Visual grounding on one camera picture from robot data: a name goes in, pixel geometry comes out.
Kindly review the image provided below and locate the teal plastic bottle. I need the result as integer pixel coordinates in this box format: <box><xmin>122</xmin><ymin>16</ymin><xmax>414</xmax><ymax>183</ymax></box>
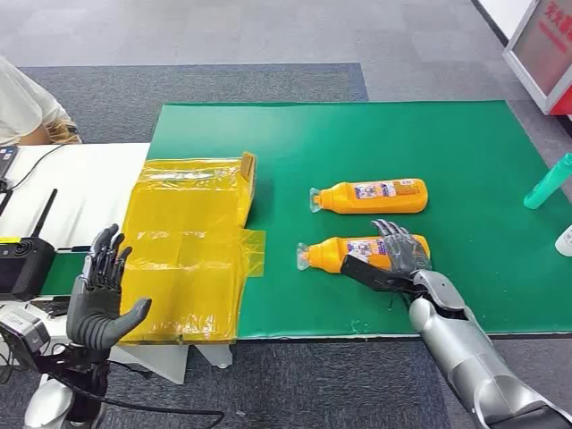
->
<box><xmin>524</xmin><ymin>152</ymin><xmax>572</xmax><ymax>210</ymax></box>

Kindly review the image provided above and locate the green table mat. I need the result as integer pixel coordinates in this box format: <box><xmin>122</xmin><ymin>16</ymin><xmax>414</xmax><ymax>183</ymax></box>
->
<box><xmin>146</xmin><ymin>100</ymin><xmax>572</xmax><ymax>341</ymax></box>

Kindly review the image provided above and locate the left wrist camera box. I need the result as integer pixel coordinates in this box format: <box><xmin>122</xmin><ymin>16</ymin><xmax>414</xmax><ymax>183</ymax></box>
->
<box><xmin>0</xmin><ymin>307</ymin><xmax>51</xmax><ymax>371</ymax></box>

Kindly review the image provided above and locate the red and white cabinet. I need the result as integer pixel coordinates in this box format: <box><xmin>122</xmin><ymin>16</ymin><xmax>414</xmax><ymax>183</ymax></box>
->
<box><xmin>503</xmin><ymin>0</ymin><xmax>572</xmax><ymax>116</ymax></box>

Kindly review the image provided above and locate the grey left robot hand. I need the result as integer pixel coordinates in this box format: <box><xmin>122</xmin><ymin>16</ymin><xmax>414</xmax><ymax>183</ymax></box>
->
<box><xmin>66</xmin><ymin>223</ymin><xmax>153</xmax><ymax>351</ymax></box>

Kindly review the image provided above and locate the yellow plastic-wrapped box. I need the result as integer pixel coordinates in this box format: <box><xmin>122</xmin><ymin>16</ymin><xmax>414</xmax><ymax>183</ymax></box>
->
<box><xmin>119</xmin><ymin>152</ymin><xmax>266</xmax><ymax>346</ymax></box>

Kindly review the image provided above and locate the white table support bracket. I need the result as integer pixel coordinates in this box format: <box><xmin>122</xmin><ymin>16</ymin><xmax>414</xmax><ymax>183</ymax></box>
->
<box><xmin>195</xmin><ymin>343</ymin><xmax>233</xmax><ymax>370</ymax></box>
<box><xmin>109</xmin><ymin>343</ymin><xmax>189</xmax><ymax>386</ymax></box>

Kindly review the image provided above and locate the orange bottle with clear cap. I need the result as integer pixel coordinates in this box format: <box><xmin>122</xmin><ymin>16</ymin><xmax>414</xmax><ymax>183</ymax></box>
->
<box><xmin>296</xmin><ymin>234</ymin><xmax>431</xmax><ymax>274</ymax></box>
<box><xmin>309</xmin><ymin>178</ymin><xmax>429</xmax><ymax>215</ymax></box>

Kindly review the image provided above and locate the white plastic bottle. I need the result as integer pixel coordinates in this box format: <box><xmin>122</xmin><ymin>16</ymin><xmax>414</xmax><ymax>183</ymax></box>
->
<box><xmin>555</xmin><ymin>224</ymin><xmax>572</xmax><ymax>258</ymax></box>

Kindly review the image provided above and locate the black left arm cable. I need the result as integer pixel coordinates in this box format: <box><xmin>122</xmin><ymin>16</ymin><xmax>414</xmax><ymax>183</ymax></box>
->
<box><xmin>45</xmin><ymin>355</ymin><xmax>226</xmax><ymax>429</ymax></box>

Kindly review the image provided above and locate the person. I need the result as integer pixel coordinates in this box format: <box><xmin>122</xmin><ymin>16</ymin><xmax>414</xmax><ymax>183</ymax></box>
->
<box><xmin>0</xmin><ymin>55</ymin><xmax>83</xmax><ymax>147</ymax></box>

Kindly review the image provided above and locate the small green belt conveyor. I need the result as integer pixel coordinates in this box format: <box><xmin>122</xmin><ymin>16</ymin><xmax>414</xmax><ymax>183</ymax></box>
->
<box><xmin>40</xmin><ymin>245</ymin><xmax>97</xmax><ymax>319</ymax></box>

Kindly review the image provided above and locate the black radio unit with antenna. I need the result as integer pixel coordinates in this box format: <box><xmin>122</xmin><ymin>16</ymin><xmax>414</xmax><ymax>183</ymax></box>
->
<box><xmin>0</xmin><ymin>188</ymin><xmax>59</xmax><ymax>302</ymax></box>

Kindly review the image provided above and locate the thin black table cable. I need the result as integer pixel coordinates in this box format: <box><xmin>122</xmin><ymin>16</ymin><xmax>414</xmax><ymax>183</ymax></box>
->
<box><xmin>8</xmin><ymin>143</ymin><xmax>64</xmax><ymax>192</ymax></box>

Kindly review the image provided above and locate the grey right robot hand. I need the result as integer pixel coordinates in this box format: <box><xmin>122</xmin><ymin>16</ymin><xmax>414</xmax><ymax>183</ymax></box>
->
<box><xmin>340</xmin><ymin>219</ymin><xmax>433</xmax><ymax>296</ymax></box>

